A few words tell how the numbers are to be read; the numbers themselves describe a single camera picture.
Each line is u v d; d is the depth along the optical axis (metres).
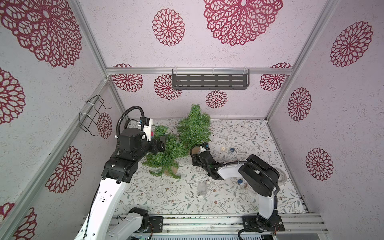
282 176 0.88
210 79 0.93
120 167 0.44
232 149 1.02
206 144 0.87
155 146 0.59
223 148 1.02
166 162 0.74
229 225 0.76
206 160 0.74
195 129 0.82
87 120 0.76
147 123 0.55
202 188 0.85
